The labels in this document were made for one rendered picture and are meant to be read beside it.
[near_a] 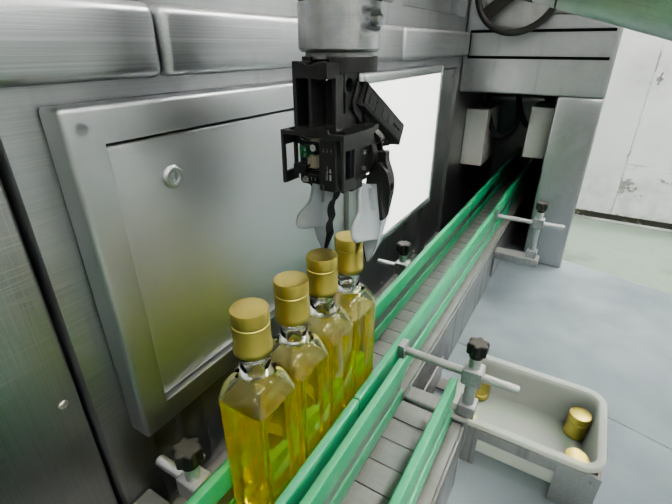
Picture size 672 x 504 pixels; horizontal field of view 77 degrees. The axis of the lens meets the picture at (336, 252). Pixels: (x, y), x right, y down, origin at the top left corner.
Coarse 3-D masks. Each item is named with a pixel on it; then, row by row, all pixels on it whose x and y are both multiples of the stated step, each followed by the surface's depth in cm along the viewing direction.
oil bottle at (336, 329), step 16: (336, 304) 49; (320, 320) 46; (336, 320) 46; (320, 336) 46; (336, 336) 46; (352, 336) 50; (336, 352) 47; (352, 352) 51; (336, 368) 48; (336, 384) 49; (336, 400) 50; (336, 416) 51
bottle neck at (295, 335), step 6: (306, 324) 42; (282, 330) 42; (288, 330) 41; (294, 330) 41; (300, 330) 41; (306, 330) 42; (282, 336) 42; (288, 336) 41; (294, 336) 41; (300, 336) 42; (306, 336) 42; (288, 342) 42; (294, 342) 42; (300, 342) 42
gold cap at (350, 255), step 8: (344, 232) 50; (336, 240) 48; (344, 240) 48; (336, 248) 49; (344, 248) 48; (352, 248) 48; (360, 248) 49; (344, 256) 49; (352, 256) 48; (360, 256) 49; (344, 264) 49; (352, 264) 49; (360, 264) 50; (344, 272) 49; (352, 272) 49; (360, 272) 50
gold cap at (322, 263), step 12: (312, 252) 45; (324, 252) 45; (312, 264) 44; (324, 264) 43; (336, 264) 44; (312, 276) 44; (324, 276) 44; (336, 276) 45; (312, 288) 45; (324, 288) 45; (336, 288) 46
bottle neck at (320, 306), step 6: (312, 300) 46; (318, 300) 46; (324, 300) 46; (330, 300) 46; (312, 306) 47; (318, 306) 46; (324, 306) 46; (330, 306) 46; (312, 312) 47; (318, 312) 46; (324, 312) 46; (330, 312) 47
